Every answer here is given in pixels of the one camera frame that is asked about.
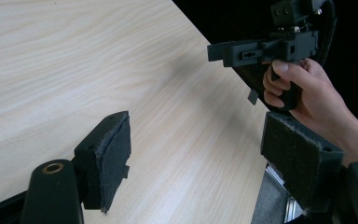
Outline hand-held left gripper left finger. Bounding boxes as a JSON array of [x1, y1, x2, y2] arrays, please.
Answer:
[[74, 110, 132, 215]]

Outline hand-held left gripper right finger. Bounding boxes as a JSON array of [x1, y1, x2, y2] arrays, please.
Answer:
[[259, 111, 345, 213]]

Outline black table edge tab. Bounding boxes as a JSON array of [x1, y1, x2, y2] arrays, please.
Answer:
[[247, 89, 259, 106]]

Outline right hand-held gripper black cable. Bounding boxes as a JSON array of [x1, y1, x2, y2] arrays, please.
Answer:
[[316, 0, 338, 68]]

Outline aluminium frame rail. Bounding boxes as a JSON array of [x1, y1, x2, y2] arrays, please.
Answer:
[[265, 163, 306, 224]]

